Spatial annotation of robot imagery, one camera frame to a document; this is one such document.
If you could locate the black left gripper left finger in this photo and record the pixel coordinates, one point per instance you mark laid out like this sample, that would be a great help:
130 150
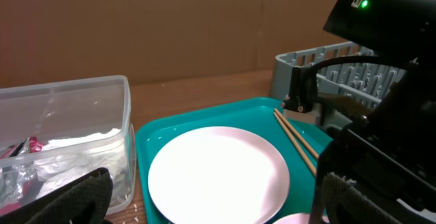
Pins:
84 200

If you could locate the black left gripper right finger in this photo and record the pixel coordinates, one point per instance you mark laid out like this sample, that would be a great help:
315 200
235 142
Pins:
345 204

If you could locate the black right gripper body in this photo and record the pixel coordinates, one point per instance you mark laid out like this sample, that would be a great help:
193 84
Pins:
388 154

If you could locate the pink small bowl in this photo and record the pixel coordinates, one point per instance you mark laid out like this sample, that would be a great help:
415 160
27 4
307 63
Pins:
297 218

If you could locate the white napkin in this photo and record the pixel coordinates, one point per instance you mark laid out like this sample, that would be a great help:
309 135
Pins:
60 170

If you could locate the wooden chopstick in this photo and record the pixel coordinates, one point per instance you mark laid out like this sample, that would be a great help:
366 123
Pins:
296 145
297 134

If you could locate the red foil wrapper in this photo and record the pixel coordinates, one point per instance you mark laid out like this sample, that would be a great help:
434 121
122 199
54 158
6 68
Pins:
16 179

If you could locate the pink round plate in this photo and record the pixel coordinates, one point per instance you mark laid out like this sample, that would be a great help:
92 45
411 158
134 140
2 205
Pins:
218 175

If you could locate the grey plastic dish rack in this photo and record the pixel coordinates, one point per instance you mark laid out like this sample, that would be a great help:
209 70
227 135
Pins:
365 83

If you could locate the clear plastic bin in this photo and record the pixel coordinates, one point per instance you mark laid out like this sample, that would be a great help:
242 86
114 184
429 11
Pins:
68 117

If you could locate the teal plastic tray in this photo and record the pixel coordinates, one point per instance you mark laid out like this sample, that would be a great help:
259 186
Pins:
254 115

